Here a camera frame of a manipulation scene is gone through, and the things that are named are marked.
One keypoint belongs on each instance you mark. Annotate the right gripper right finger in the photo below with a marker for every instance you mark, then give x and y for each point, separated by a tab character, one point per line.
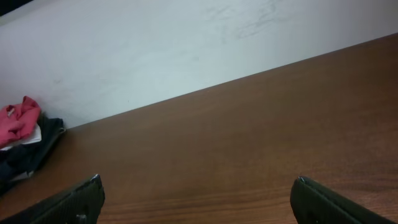
313	203

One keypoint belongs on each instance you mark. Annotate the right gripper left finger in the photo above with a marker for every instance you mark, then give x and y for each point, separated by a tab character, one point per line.
80	204

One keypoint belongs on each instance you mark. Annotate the red orange t-shirt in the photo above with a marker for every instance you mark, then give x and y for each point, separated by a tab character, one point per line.
18	121

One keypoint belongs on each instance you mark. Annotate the navy folded garment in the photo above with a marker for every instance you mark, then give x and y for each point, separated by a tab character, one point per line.
22	161

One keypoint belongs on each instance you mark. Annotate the white folded t-shirt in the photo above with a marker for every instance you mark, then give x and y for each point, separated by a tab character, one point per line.
35	137

